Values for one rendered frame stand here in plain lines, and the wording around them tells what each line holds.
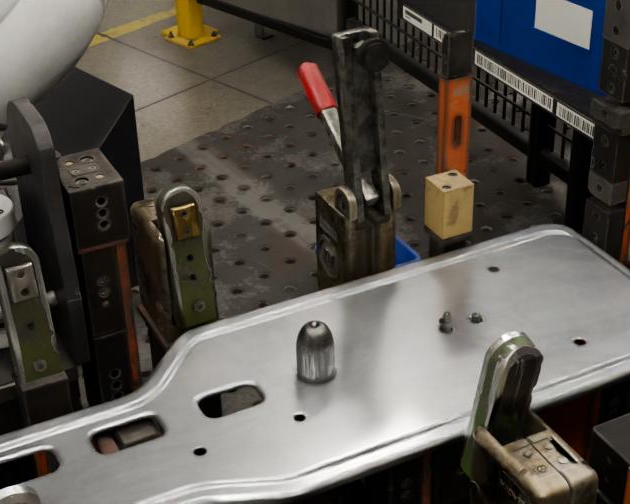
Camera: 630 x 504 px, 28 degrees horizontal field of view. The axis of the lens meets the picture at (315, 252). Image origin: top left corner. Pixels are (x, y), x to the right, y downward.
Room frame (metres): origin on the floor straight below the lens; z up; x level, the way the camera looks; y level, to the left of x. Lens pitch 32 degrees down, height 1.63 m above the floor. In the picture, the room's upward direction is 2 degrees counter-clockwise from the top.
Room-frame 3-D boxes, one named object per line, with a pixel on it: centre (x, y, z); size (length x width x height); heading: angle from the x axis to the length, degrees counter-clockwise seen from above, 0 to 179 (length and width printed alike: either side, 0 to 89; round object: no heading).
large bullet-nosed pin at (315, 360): (0.83, 0.00, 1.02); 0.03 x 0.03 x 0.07
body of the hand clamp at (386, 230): (1.03, -0.04, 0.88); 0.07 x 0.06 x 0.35; 26
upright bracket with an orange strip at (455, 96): (1.06, -0.13, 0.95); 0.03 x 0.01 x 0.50; 116
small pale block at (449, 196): (1.03, -0.13, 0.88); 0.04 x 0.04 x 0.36; 26
